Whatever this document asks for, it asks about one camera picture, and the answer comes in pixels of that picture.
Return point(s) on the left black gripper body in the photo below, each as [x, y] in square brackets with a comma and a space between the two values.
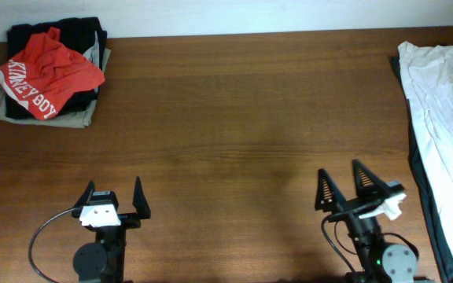
[128, 221]

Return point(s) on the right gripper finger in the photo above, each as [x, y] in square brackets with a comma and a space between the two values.
[328, 197]
[367, 184]

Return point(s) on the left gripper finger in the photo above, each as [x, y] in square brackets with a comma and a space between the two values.
[85, 197]
[139, 201]

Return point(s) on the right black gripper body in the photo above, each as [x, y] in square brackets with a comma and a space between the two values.
[353, 207]

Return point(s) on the white t-shirt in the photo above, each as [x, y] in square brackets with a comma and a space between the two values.
[427, 79]

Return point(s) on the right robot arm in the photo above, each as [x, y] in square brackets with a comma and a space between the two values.
[384, 256]

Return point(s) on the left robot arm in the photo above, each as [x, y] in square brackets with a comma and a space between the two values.
[102, 260]

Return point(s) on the grey-green folded garment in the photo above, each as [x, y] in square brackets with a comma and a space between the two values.
[69, 120]

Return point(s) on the red printed t-shirt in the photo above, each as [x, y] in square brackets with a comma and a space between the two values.
[45, 74]

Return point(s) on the black folded garment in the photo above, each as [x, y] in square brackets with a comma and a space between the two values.
[78, 34]

